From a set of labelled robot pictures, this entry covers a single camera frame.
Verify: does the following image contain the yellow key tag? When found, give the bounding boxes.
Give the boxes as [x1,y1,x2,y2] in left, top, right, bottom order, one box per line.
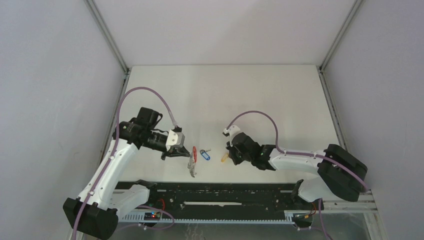
[220,152,229,163]

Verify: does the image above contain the blue key tag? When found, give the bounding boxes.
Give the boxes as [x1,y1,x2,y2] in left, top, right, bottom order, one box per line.
[199,149,211,161]

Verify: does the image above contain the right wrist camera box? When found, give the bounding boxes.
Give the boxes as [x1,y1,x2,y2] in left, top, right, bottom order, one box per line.
[222,125,241,137]

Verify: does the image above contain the grey slotted cable duct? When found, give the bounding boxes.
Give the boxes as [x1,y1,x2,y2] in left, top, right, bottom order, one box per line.
[118,211,301,225]

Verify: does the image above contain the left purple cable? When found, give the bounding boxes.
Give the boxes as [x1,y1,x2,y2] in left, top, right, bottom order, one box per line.
[71,87,183,240]

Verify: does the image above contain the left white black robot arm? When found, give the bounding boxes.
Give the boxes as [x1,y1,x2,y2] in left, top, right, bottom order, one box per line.
[63,107,191,240]

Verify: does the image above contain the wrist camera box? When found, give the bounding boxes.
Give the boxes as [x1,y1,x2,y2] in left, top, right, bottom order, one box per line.
[222,125,241,137]
[165,130,185,152]

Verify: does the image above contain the metal key holder red handle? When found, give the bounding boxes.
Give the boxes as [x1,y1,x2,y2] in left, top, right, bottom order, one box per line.
[187,146,197,178]

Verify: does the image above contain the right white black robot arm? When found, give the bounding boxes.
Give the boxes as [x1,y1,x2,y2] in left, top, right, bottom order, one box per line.
[224,132,368,209]

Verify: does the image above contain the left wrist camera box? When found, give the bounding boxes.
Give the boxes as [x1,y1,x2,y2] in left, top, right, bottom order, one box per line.
[165,130,185,152]

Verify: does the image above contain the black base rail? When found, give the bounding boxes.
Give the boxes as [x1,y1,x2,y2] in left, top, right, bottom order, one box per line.
[126,181,324,221]

